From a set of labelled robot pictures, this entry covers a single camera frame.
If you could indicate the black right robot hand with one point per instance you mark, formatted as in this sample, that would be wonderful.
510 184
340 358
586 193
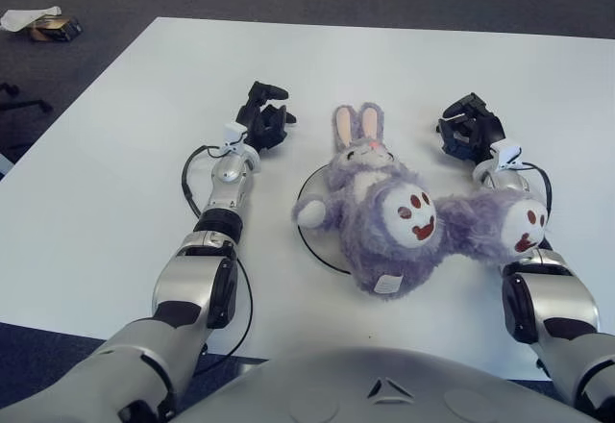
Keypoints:
473 134

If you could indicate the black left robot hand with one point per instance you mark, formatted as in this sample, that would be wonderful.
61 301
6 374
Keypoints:
264 127

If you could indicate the purple plush rabbit doll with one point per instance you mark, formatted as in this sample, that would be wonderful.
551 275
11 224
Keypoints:
384 231

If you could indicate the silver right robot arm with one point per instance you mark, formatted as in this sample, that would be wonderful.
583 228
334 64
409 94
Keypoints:
552 298

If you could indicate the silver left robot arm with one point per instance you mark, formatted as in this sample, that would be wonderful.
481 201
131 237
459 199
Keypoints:
202 250

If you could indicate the white plate with black rim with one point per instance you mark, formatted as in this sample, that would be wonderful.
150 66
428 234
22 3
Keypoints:
322 245

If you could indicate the white left wrist connector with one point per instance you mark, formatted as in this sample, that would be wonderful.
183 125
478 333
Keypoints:
233 134

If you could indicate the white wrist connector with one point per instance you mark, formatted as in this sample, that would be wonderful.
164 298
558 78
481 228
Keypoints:
509 154
233 134

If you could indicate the white right wrist connector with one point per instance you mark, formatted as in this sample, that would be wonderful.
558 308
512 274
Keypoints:
509 154

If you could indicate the black and gold box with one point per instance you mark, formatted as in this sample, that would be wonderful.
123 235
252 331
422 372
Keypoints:
55 29

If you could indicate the black office chair base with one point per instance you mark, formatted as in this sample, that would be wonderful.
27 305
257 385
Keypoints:
24 103

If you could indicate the grey robot torso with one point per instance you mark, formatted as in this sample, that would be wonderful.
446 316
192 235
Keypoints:
312 384

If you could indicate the white furniture edge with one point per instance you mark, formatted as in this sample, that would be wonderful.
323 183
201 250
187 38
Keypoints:
2 166

